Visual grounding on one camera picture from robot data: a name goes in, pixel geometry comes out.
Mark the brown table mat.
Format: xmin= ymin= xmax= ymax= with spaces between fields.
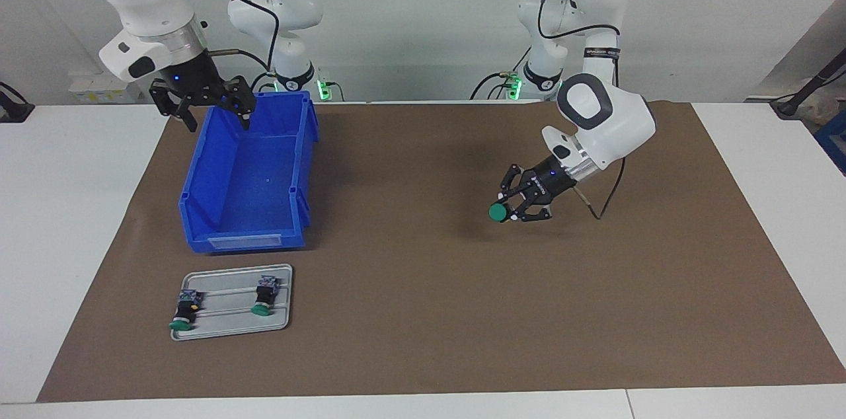
xmin=36 ymin=100 xmax=846 ymax=403

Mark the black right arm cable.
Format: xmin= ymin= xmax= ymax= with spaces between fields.
xmin=171 ymin=0 xmax=282 ymax=73

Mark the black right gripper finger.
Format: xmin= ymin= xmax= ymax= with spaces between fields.
xmin=151 ymin=81 xmax=198 ymax=133
xmin=221 ymin=75 xmax=257 ymax=130

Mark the black left base cable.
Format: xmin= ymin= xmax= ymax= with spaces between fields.
xmin=469 ymin=46 xmax=533 ymax=100

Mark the grey metal tray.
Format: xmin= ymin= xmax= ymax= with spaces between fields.
xmin=171 ymin=264 xmax=293 ymax=342

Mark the black clamp mount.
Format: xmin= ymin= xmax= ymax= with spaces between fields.
xmin=0 ymin=82 xmax=35 ymax=124

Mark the white wall box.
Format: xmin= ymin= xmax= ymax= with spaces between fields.
xmin=68 ymin=72 xmax=141 ymax=104

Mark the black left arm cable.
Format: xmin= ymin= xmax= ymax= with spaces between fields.
xmin=537 ymin=0 xmax=626 ymax=220

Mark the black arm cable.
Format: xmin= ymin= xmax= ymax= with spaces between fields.
xmin=171 ymin=0 xmax=282 ymax=73
xmin=537 ymin=0 xmax=626 ymax=220

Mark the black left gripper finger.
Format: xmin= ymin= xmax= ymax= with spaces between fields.
xmin=497 ymin=165 xmax=533 ymax=202
xmin=509 ymin=198 xmax=553 ymax=223

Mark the black stand pole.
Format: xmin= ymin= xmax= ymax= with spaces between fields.
xmin=770 ymin=49 xmax=846 ymax=119

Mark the blue plastic storage bin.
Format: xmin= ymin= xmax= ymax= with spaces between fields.
xmin=178 ymin=90 xmax=321 ymax=254

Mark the blue crate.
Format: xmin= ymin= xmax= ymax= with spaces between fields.
xmin=814 ymin=108 xmax=846 ymax=175

